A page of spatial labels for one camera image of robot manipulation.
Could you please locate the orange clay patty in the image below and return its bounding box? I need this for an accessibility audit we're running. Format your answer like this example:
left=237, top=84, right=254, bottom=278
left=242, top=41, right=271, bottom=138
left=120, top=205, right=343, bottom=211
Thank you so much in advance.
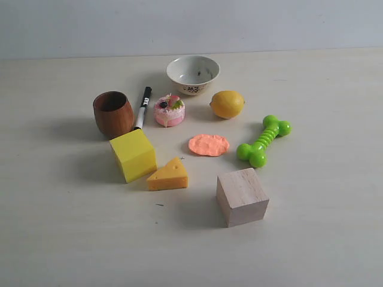
left=188, top=134, right=230, bottom=157

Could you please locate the orange toy cheese wedge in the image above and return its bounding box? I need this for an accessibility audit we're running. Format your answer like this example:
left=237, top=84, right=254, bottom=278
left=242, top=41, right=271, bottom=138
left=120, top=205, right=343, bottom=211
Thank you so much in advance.
left=147, top=157, right=189, bottom=191

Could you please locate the pink toy cake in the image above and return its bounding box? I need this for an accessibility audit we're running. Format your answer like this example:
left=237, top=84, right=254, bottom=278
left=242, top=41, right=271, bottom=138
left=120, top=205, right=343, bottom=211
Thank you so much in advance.
left=154, top=93, right=186, bottom=127

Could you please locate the yellow lemon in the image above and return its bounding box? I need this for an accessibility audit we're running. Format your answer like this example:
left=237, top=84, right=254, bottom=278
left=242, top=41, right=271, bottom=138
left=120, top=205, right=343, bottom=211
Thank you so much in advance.
left=209, top=90, right=245, bottom=119

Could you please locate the yellow foam cube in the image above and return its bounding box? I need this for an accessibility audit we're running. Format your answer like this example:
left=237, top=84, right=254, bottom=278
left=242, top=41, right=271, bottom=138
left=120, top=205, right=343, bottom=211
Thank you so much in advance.
left=110, top=129, right=157, bottom=183

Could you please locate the black white marker pen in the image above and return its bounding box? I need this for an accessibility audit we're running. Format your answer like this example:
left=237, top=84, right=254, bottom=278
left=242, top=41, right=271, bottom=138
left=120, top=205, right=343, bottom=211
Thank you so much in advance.
left=133, top=86, right=152, bottom=130

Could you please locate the green plastic bone toy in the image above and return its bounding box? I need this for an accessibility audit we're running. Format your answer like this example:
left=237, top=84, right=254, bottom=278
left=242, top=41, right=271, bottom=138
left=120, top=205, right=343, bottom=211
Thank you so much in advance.
left=236, top=115, right=292, bottom=168

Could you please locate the white ceramic floral bowl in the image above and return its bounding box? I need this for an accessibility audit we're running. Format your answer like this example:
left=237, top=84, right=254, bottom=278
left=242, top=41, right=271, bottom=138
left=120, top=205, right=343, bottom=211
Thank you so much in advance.
left=166, top=55, right=220, bottom=96

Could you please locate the light wooden cube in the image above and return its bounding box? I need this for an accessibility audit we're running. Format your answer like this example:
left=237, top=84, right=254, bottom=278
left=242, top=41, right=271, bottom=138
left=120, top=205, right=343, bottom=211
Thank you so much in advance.
left=216, top=168, right=269, bottom=227

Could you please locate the brown wooden cup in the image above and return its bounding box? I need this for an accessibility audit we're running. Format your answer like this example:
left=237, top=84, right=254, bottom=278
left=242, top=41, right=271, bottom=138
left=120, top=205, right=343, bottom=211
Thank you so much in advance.
left=93, top=91, right=135, bottom=139

